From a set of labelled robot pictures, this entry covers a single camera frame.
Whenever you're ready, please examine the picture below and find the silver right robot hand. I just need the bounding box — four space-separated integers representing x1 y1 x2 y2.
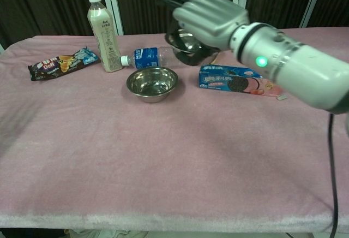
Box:
159 0 251 51

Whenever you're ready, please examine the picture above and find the blue pink cookie box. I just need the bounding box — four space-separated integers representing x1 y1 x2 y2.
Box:
198 64 287 98

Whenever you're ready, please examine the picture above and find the clear blue-label water bottle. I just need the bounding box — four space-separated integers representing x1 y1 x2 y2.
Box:
121 46 183 70

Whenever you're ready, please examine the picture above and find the tall milk tea bottle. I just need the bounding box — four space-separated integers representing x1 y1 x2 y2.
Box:
87 0 122 73

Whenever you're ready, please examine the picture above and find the dark snack packet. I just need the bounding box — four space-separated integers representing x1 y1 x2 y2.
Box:
27 46 100 82

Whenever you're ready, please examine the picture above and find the dark pleated curtain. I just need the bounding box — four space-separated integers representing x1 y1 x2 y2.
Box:
0 0 349 50

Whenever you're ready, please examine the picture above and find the pink tablecloth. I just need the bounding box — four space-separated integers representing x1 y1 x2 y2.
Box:
0 26 349 235

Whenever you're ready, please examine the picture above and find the black cable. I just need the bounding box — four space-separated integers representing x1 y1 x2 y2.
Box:
326 113 340 238

